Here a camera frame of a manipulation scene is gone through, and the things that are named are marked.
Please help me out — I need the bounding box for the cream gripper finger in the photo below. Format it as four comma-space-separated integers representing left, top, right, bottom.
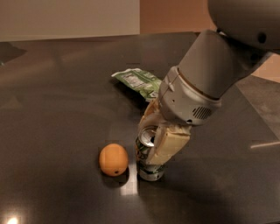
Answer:
137, 98, 164, 137
146, 125, 192, 165

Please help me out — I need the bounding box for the silver green 7up can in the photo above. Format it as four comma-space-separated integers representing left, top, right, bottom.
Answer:
135, 126, 165, 182

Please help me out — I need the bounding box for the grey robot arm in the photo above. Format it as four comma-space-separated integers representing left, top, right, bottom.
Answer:
139, 0, 280, 165

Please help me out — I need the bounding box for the green white chip bag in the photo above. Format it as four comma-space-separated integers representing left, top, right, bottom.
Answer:
112, 68, 161, 102

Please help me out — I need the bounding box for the orange fruit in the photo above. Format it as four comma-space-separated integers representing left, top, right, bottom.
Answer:
99, 143, 129, 177

